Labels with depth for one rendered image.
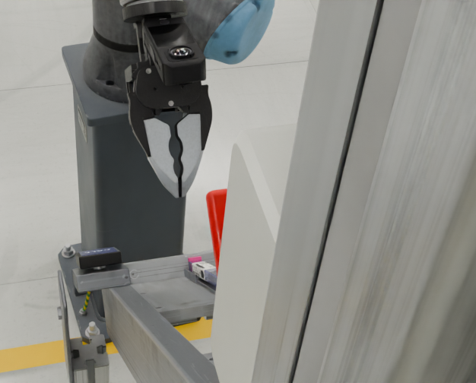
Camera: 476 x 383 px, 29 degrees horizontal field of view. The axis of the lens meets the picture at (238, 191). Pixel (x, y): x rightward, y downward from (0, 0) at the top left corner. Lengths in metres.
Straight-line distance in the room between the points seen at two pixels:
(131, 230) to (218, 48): 0.46
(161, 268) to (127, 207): 0.61
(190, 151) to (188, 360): 0.49
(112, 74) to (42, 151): 0.75
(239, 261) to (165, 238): 1.50
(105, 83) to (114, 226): 0.29
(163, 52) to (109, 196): 0.63
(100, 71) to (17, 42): 1.06
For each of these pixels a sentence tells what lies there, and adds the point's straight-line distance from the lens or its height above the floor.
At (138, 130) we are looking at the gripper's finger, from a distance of 0.99.
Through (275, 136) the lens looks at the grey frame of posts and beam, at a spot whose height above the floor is 1.38.
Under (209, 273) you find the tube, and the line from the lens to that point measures 0.87.
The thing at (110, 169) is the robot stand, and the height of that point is 0.43.
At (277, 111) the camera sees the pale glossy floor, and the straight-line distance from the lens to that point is 2.28.
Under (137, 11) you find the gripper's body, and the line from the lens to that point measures 1.00.
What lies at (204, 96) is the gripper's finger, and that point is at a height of 0.83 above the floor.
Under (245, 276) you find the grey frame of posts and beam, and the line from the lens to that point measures 0.16.
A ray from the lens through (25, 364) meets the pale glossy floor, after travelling 1.78.
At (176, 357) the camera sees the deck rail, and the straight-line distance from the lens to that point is 0.55.
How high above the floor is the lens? 1.48
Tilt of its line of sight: 46 degrees down
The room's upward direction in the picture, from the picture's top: 7 degrees clockwise
